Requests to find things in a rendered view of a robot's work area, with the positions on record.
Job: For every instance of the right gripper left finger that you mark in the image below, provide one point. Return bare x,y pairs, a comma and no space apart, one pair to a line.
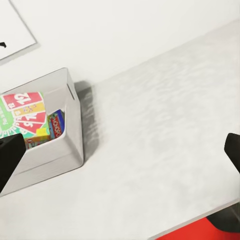
12,149

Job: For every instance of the painting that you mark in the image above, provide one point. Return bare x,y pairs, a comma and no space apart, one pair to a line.
14,35

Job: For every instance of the board game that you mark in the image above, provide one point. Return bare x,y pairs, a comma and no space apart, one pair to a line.
24,113
56,122

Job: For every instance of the toy box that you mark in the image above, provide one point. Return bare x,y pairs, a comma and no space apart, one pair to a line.
62,154

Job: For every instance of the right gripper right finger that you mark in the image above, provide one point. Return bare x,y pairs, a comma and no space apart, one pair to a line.
232,149

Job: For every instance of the desk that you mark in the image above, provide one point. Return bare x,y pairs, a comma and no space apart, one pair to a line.
153,141

